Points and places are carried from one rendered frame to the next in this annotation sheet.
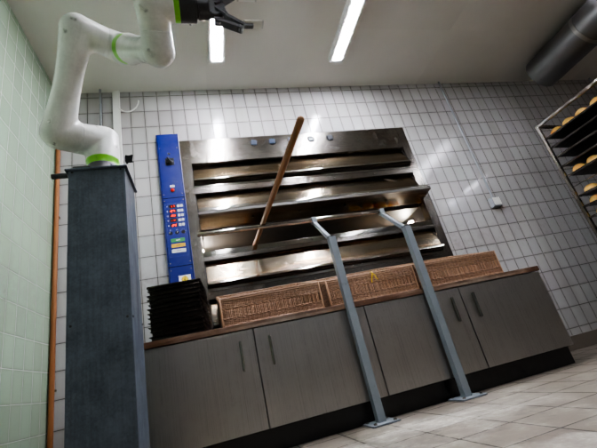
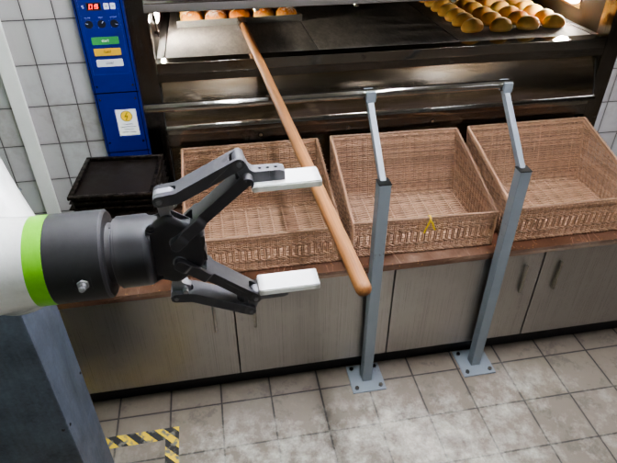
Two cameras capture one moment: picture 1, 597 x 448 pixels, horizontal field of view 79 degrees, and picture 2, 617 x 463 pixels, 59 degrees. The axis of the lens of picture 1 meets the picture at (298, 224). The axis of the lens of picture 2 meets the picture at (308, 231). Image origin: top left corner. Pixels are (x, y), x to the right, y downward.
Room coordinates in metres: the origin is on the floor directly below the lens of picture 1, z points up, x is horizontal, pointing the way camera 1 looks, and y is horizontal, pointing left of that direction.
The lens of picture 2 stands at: (0.44, -0.09, 1.83)
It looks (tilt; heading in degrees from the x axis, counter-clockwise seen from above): 36 degrees down; 6
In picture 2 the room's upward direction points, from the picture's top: straight up
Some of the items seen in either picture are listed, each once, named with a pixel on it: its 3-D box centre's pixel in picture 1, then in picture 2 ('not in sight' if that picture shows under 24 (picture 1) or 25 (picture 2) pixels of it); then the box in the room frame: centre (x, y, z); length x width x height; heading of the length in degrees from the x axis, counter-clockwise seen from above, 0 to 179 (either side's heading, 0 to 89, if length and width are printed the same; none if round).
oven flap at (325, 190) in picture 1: (315, 192); not in sight; (2.58, -0.19, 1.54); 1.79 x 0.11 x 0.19; 106
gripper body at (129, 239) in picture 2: (210, 9); (161, 247); (0.87, 0.12, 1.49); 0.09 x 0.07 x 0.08; 107
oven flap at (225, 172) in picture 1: (307, 164); not in sight; (2.58, -0.19, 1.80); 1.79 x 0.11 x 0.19; 106
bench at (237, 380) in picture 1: (360, 359); (372, 277); (2.27, -0.16, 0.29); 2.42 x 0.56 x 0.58; 106
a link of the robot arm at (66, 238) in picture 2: (188, 9); (87, 253); (0.85, 0.19, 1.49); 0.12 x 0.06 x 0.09; 17
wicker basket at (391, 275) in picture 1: (357, 285); (407, 187); (2.32, -0.27, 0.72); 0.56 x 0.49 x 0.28; 105
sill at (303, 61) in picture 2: (326, 238); (392, 52); (2.60, -0.18, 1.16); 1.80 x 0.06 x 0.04; 106
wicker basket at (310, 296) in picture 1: (266, 302); (257, 202); (2.15, 0.30, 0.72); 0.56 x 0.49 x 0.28; 106
